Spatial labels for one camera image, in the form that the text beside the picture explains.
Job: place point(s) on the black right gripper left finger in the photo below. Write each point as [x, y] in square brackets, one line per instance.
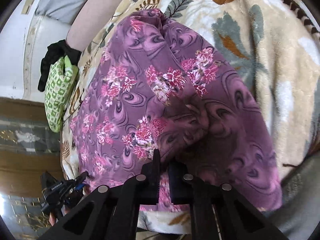
[111, 212]

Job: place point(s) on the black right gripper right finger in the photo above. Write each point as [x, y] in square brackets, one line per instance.
[217, 212]

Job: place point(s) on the purple floral garment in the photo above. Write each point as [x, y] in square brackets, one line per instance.
[162, 86]

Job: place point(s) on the person left hand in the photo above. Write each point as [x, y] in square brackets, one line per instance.
[53, 218]

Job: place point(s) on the wooden glass cabinet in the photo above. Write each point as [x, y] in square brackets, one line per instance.
[28, 148]

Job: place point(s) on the green white patterned cloth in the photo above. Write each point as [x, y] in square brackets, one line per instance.
[61, 79]

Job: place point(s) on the black cloth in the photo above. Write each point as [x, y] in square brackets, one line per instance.
[54, 52]

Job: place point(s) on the person bare leg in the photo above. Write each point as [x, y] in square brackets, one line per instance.
[89, 21]

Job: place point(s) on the beige leaf-print blanket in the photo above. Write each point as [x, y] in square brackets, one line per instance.
[273, 45]

